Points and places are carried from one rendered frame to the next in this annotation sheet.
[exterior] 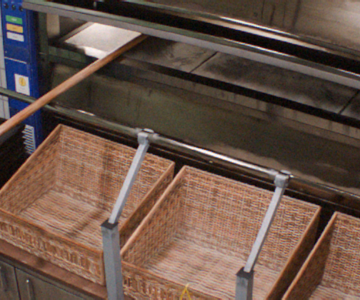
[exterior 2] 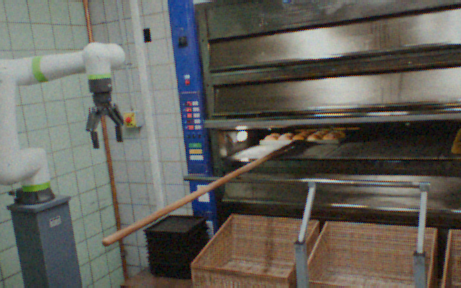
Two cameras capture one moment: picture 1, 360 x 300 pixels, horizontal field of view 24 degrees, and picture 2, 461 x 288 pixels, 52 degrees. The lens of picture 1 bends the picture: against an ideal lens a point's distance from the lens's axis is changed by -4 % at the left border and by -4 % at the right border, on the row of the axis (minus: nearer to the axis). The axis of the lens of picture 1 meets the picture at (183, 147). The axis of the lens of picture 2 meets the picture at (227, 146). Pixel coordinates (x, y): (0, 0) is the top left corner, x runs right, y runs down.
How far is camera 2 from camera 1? 1.08 m
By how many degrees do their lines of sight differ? 22
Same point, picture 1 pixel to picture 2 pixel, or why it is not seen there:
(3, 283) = not seen: outside the picture
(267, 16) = (379, 97)
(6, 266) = not seen: outside the picture
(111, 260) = (302, 272)
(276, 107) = (390, 163)
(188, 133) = (327, 198)
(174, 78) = (313, 162)
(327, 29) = (425, 93)
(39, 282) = not seen: outside the picture
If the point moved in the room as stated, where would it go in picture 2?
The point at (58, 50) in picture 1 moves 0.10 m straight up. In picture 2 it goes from (228, 162) to (226, 145)
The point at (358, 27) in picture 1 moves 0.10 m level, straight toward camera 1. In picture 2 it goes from (450, 85) to (456, 86)
